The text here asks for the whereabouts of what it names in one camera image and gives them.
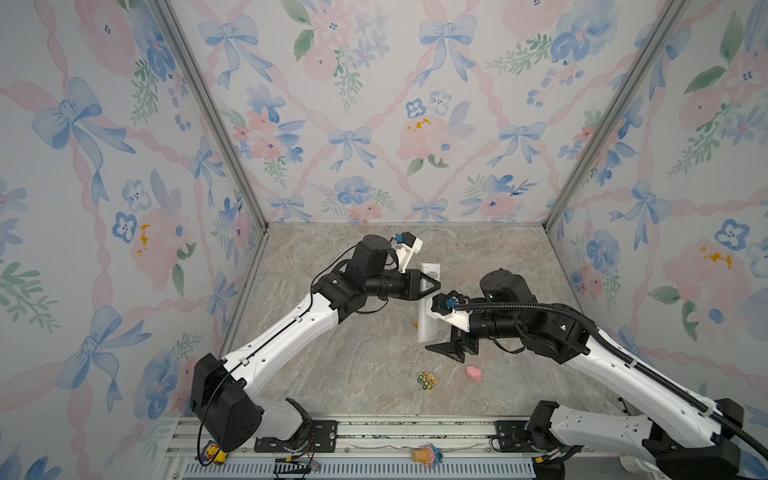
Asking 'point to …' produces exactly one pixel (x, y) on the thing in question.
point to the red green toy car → (427, 380)
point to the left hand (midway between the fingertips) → (440, 284)
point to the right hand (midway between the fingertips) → (430, 321)
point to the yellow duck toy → (208, 451)
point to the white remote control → (427, 325)
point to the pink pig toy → (474, 373)
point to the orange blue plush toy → (428, 456)
